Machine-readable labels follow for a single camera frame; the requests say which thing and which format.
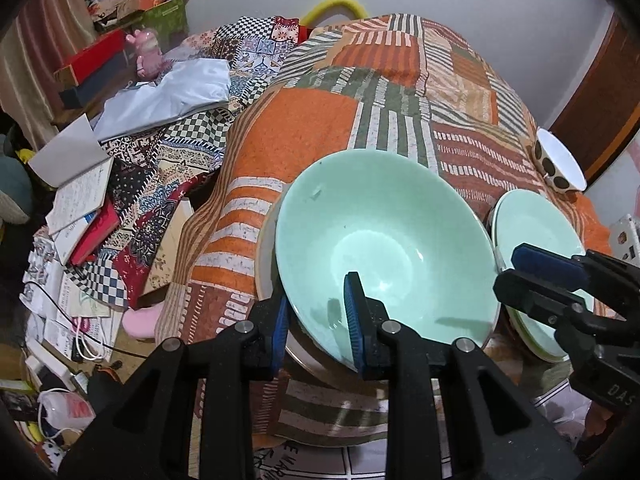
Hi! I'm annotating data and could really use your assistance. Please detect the wooden door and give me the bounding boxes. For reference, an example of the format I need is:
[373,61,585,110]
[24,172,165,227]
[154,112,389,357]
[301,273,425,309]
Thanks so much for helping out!
[547,15,640,183]

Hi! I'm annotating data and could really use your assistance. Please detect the green plate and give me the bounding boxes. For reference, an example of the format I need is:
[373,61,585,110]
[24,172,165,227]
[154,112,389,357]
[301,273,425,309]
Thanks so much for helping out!
[492,190,596,361]

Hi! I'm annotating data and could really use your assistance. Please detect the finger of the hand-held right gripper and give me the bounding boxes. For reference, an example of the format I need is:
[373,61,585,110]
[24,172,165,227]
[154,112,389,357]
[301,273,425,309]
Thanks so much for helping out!
[511,242,640,311]
[492,270,616,356]

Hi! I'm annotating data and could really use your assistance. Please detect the checkered patchwork quilt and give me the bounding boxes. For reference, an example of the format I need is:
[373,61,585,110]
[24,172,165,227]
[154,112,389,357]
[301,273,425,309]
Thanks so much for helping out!
[65,16,301,311]

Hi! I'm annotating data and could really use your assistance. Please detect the green box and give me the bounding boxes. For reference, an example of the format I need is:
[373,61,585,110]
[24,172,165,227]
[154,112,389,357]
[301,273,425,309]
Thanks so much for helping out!
[95,0,191,36]

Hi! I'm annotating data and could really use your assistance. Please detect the teal cushion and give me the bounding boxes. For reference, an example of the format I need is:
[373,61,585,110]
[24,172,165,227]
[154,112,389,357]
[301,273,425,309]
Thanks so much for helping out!
[0,155,33,223]

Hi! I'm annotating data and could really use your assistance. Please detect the white and red plastic bag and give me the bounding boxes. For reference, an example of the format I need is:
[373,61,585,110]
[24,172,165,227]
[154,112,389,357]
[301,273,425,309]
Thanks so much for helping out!
[37,390,96,431]

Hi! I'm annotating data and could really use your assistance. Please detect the white bowl with brown dots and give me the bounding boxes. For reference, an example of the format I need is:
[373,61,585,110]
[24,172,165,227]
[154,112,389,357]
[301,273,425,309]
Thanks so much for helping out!
[531,127,588,193]

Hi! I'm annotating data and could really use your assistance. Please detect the white cable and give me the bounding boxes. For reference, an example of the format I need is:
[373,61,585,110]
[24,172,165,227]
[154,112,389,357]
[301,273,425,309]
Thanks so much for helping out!
[72,315,108,361]

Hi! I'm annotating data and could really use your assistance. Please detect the pink slipper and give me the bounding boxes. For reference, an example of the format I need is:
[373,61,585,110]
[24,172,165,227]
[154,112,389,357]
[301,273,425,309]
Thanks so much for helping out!
[122,307,166,338]

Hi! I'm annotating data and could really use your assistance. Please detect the beige floral board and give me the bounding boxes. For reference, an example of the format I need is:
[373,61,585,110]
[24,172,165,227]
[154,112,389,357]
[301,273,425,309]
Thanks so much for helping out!
[142,197,196,296]

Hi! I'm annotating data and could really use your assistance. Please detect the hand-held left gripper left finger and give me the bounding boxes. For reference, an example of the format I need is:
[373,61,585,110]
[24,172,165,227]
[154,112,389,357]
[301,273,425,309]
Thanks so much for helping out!
[60,292,291,480]

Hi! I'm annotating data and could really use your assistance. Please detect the open white notebook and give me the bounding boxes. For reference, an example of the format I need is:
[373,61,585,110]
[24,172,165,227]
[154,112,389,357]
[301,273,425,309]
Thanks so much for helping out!
[27,115,115,233]

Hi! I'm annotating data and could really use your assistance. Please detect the orange patchwork blanket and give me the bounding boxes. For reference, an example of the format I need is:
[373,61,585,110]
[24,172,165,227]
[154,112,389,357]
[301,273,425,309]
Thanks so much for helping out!
[155,14,613,448]

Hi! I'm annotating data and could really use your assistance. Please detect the white book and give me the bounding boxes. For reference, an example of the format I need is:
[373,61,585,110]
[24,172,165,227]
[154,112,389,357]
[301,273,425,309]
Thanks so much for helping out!
[52,205,108,263]

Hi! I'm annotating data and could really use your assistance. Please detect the white slotted plastic object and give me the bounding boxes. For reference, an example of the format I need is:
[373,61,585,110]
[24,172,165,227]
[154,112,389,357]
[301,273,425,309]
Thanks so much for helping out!
[607,212,640,261]

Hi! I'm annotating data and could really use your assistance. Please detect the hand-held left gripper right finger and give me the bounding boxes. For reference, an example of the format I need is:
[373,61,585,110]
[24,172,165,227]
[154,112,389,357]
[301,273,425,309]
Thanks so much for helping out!
[342,271,583,480]

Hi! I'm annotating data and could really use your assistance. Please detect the striped curtain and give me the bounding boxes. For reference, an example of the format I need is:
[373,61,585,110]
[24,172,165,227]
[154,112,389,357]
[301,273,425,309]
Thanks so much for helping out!
[0,0,98,146]

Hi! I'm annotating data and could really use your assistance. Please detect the large white plate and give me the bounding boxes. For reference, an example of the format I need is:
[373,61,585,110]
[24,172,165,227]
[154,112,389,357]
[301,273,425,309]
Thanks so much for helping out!
[490,200,571,365]

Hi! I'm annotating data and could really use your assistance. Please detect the white power strip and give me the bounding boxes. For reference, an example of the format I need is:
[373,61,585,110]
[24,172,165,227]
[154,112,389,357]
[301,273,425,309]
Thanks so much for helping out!
[25,340,76,386]

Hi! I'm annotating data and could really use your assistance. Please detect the pink figurine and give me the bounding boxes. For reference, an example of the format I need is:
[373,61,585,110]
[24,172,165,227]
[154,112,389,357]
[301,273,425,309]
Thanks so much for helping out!
[125,29,168,80]

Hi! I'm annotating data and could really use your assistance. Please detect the red book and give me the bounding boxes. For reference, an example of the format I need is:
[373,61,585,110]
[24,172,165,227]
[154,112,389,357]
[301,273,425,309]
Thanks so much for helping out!
[70,200,121,267]

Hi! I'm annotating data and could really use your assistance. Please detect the red box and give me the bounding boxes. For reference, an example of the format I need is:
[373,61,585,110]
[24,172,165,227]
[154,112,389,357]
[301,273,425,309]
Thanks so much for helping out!
[54,29,128,86]

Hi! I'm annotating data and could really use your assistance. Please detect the green bowl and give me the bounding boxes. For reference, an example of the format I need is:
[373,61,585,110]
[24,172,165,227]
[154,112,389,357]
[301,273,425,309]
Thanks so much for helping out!
[275,150,501,373]

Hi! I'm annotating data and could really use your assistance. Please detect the scattered paper leaflets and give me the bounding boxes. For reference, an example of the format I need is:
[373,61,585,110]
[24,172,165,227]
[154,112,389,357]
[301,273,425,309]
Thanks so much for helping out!
[20,230,118,356]

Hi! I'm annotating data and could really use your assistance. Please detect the yellow foam tube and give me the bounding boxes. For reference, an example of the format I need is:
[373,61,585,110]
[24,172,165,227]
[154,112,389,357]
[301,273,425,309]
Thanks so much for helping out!
[300,0,368,28]

